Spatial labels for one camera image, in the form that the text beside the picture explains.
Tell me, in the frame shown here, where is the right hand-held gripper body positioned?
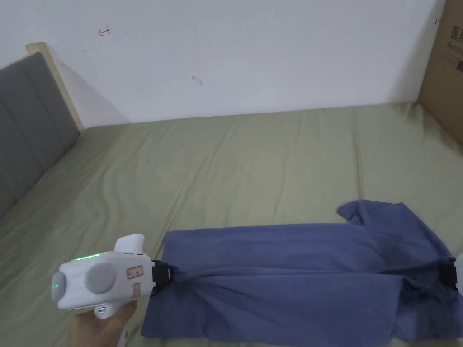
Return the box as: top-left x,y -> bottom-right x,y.
439,253 -> 463,294

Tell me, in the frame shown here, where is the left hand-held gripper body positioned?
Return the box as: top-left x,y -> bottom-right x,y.
50,234 -> 162,321

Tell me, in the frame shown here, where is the dark blue shirt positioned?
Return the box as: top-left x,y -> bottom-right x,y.
140,200 -> 458,342

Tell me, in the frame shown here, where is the person's left hand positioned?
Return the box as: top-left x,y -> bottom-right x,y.
68,300 -> 139,347

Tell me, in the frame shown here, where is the bed with pale green sheet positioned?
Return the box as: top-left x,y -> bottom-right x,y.
0,101 -> 463,347

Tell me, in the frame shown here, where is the brown cardboard carton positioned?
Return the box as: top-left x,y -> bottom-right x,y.
417,0 -> 463,140

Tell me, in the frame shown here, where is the grey padded headboard, wooden frame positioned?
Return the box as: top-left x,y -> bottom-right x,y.
0,42 -> 85,220

